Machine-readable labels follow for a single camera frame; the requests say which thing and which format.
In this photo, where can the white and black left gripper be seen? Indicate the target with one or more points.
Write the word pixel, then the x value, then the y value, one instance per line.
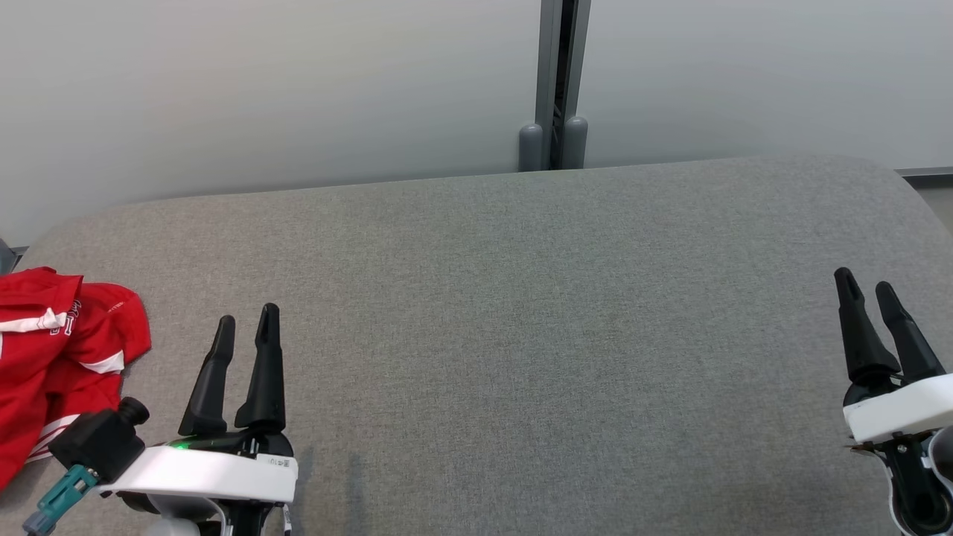
pixel 216 473

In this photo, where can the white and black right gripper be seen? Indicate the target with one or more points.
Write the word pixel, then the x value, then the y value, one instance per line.
pixel 904 409

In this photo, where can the red and white basketball jersey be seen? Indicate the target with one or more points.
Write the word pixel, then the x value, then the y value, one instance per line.
pixel 45 372

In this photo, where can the white and grey right robot arm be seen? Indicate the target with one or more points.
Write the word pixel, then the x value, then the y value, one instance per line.
pixel 912 484

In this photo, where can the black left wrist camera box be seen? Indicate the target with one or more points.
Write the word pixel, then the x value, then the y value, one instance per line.
pixel 97 443

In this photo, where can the grey partition base rail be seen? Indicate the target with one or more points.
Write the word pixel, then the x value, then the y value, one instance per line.
pixel 927 172

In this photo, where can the grey double partition post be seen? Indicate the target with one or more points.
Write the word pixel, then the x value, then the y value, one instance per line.
pixel 547 74

